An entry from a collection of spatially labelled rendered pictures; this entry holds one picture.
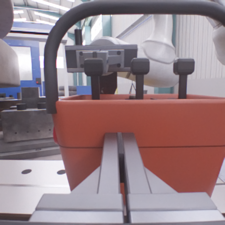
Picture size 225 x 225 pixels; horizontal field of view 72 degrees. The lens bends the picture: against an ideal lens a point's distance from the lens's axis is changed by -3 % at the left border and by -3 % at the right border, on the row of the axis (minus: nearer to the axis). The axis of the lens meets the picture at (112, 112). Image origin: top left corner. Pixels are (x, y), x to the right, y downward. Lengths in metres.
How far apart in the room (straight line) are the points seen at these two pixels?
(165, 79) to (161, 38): 0.12
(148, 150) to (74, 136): 0.08
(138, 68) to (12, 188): 0.23
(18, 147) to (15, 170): 1.07
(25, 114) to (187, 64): 1.14
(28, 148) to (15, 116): 0.28
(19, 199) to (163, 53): 0.44
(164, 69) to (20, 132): 1.06
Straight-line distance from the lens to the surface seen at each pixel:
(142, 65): 0.20
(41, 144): 1.37
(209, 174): 0.21
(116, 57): 0.26
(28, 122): 1.25
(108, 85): 0.37
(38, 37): 5.47
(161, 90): 9.13
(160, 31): 0.52
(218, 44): 0.79
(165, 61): 0.48
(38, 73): 5.44
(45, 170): 0.30
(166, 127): 0.16
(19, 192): 0.26
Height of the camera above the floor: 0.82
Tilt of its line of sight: 9 degrees down
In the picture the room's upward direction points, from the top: 1 degrees counter-clockwise
